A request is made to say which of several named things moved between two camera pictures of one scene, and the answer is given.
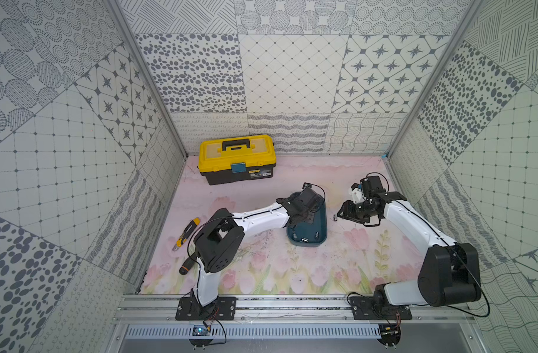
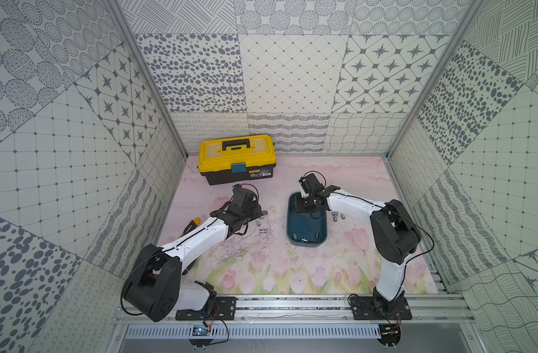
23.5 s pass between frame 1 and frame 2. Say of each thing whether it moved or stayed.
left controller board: stayed
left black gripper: moved
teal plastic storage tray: stayed
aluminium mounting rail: stayed
